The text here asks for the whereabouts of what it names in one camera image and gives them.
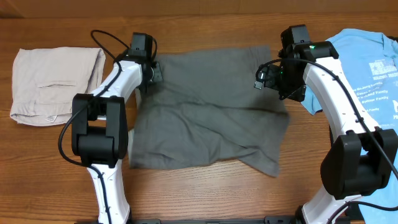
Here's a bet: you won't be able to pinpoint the grey shorts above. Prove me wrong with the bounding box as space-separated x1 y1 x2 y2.
128 45 289 177

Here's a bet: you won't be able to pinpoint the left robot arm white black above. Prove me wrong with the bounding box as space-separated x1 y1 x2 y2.
66 32 162 223

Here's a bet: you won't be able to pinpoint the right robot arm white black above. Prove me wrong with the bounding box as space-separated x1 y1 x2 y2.
254 25 397 224

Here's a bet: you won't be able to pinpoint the light blue printed t-shirt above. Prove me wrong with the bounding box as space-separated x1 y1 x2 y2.
301 29 397 224

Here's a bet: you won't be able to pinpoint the folded beige shorts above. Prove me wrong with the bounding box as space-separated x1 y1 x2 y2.
10 47 106 126

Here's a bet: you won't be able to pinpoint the black garment under t-shirt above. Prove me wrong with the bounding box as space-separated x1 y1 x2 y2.
345 204 364 221

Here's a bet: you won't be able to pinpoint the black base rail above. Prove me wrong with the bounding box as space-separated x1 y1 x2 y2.
128 216 293 224

